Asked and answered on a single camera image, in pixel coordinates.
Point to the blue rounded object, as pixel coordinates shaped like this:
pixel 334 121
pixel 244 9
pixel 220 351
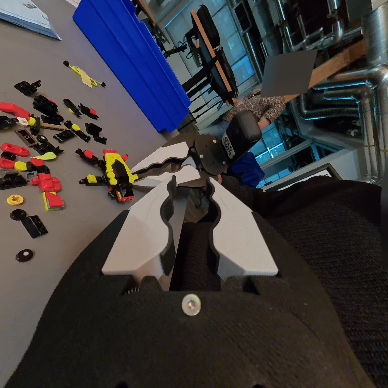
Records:
pixel 245 171

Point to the pile of lego pieces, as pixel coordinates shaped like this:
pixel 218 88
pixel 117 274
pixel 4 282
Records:
pixel 45 182

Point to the wooden standing desk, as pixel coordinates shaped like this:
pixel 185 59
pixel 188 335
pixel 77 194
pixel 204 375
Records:
pixel 212 54

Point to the yellow black red lego model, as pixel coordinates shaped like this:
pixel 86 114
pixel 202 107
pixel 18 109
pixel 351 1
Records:
pixel 116 169

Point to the person's right forearm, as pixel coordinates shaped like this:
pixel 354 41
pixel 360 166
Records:
pixel 303 194

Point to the silver ventilation ducts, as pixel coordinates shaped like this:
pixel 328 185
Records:
pixel 363 91

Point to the blue plastic bin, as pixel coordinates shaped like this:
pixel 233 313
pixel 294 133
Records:
pixel 127 60

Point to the wooden ceiling beam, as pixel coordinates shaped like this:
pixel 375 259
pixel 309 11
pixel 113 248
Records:
pixel 333 65

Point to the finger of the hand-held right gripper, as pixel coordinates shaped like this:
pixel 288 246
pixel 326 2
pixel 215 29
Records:
pixel 169 151
pixel 189 177

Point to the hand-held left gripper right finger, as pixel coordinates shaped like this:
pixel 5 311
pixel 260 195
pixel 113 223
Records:
pixel 242 242

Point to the lego instruction booklet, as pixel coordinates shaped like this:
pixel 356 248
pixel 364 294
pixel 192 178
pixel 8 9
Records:
pixel 24 15

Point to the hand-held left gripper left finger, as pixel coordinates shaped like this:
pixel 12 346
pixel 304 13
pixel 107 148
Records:
pixel 136 239

